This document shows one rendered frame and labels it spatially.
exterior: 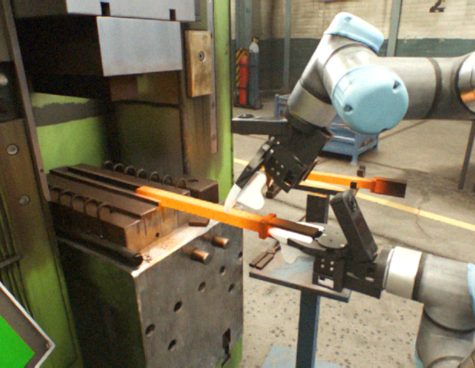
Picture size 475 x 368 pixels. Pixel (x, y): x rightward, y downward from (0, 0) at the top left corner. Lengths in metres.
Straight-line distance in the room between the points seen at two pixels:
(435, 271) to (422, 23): 7.98
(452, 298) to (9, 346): 0.56
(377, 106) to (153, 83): 0.79
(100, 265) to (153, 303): 0.14
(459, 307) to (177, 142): 0.80
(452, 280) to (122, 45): 0.65
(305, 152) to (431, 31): 7.87
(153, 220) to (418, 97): 0.58
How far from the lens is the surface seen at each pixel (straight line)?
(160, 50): 0.78
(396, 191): 1.12
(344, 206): 0.58
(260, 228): 0.67
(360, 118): 0.43
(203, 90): 1.08
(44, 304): 0.91
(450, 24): 8.31
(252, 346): 1.87
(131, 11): 0.74
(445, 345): 0.63
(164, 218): 0.84
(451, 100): 0.49
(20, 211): 0.81
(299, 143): 0.60
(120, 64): 0.71
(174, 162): 1.12
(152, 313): 0.82
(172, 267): 0.82
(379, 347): 1.96
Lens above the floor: 1.32
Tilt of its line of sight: 21 degrees down
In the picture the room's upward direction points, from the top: straight up
